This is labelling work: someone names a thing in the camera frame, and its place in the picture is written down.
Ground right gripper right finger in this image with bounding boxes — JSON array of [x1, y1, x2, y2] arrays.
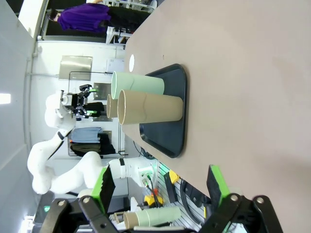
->
[[200, 164, 284, 233]]

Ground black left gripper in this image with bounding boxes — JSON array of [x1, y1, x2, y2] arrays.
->
[[71, 83, 100, 120]]

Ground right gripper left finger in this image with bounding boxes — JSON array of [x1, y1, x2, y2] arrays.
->
[[38, 166, 127, 233]]

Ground brown tumbler cup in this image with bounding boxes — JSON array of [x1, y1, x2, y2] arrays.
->
[[123, 210, 139, 229], [106, 94, 120, 119], [117, 89, 184, 126]]

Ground pale green tumbler cup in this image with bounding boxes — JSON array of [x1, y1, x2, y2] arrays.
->
[[148, 206, 182, 225], [135, 209, 150, 228], [111, 70, 165, 100]]

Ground grey-blue hanging garment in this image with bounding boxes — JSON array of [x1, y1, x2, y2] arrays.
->
[[71, 127, 103, 144]]

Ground dark hanging garments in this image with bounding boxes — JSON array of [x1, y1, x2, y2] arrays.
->
[[69, 132, 117, 159]]

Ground yellow emergency stop box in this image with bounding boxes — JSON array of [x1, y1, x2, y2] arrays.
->
[[144, 195, 163, 207]]

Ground slotted aluminium base platform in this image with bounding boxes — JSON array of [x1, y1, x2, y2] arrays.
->
[[143, 160, 214, 233]]

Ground black serving tray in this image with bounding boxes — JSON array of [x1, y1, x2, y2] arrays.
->
[[138, 63, 188, 159]]

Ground person in blue-purple loose top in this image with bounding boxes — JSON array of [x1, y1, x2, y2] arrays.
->
[[48, 2, 151, 33]]

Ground steel wall panel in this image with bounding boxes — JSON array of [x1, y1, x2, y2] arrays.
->
[[59, 55, 93, 81]]

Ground black yellow enabling switch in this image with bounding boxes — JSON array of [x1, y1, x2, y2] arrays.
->
[[164, 169, 182, 202]]

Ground white wall box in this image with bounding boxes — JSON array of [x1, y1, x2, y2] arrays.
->
[[106, 58, 126, 73]]

